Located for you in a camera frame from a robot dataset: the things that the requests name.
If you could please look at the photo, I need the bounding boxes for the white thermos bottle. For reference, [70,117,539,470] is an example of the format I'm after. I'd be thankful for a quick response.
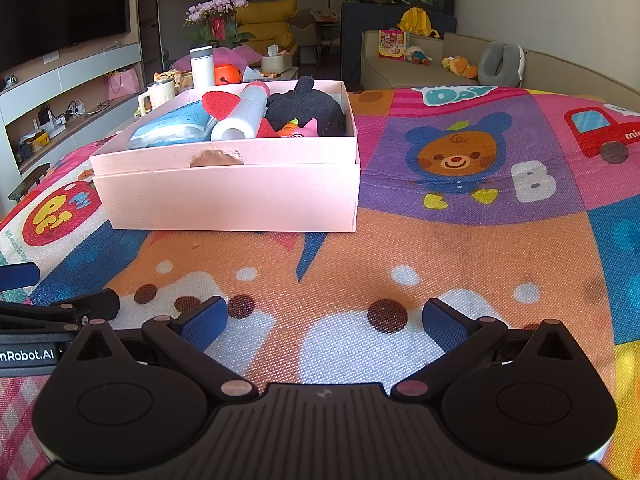
[189,46,216,90]

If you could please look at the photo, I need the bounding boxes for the colourful printed play mat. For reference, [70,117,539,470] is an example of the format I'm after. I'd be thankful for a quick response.
[0,85,640,480]

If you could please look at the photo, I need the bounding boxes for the pink gift bag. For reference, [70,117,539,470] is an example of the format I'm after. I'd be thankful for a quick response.
[106,67,141,101]

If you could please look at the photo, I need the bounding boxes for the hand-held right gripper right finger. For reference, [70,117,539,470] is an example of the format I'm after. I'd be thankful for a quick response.
[391,298,576,401]

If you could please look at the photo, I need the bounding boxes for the purple orchid plant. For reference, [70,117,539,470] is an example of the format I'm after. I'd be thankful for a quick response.
[184,0,256,48]

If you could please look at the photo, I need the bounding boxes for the white mug with handle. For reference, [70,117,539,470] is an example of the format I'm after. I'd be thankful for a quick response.
[138,80,177,117]

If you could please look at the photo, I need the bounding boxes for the white cardboard box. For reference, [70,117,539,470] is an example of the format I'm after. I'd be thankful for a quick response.
[89,79,362,233]

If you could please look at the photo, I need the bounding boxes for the orange pumpkin bucket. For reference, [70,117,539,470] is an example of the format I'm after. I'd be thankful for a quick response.
[214,63,245,86]

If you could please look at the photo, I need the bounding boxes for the white tissue box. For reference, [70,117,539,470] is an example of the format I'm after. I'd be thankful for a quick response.
[261,45,293,75]

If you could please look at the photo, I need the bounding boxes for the white wall shelf unit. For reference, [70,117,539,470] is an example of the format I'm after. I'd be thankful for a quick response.
[0,42,143,196]

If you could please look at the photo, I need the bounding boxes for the blue white wipes pack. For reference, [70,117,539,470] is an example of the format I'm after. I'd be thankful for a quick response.
[126,100,218,150]

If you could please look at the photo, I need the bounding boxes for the white tube toy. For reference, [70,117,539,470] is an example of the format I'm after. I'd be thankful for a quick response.
[210,82,272,142]

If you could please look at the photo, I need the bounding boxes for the white coffee table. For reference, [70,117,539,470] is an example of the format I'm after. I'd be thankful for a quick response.
[250,65,301,81]

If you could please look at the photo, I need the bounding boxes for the dark wooden stool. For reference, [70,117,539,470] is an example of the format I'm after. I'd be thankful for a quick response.
[7,162,51,203]

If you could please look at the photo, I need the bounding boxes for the pink teal squishy toy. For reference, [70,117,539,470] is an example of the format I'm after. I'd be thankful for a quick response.
[277,117,321,139]

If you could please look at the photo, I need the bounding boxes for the dark grey plush toy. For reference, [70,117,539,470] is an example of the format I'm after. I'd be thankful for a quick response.
[265,76,348,137]

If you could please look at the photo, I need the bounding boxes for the yellow backpack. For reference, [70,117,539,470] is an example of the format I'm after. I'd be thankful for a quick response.
[397,6,433,36]

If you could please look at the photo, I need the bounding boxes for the pink wrapping cloth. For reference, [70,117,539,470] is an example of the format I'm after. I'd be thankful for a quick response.
[172,44,266,71]

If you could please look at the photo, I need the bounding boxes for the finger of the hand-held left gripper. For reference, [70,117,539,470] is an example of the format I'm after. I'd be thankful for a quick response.
[0,289,121,333]
[0,262,41,292]

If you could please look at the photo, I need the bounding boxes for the orange plush duck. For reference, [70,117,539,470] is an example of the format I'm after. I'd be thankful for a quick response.
[442,55,478,80]

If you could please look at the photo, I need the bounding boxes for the yellow armchair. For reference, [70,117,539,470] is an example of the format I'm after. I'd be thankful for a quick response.
[235,0,298,58]

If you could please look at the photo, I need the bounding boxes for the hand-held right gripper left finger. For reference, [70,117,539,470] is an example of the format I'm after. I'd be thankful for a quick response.
[74,296,256,401]

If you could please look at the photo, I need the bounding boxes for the grey neck pillow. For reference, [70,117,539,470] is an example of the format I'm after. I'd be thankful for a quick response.
[477,41,526,87]

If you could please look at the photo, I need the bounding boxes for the black television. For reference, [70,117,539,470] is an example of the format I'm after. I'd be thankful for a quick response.
[0,0,133,73]

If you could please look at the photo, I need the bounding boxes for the colourful toy box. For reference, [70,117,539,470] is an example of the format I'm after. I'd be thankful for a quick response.
[377,29,411,61]

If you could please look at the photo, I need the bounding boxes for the dining chair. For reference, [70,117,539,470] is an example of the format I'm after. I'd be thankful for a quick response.
[290,12,321,66]

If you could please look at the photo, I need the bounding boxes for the beige sofa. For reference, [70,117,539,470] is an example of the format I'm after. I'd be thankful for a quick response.
[360,30,640,106]

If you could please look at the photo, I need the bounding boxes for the red felt piece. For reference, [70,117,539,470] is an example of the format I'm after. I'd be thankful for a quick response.
[201,89,242,117]

